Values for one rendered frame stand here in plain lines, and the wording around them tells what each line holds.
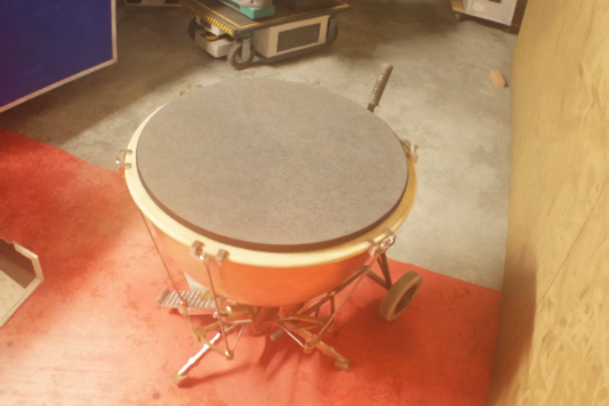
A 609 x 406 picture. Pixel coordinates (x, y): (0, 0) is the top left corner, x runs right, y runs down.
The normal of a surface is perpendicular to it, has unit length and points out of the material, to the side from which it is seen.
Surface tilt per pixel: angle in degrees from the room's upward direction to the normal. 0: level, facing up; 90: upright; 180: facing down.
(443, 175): 0
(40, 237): 0
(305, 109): 0
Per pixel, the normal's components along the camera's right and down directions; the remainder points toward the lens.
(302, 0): 0.64, 0.54
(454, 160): 0.11, -0.77
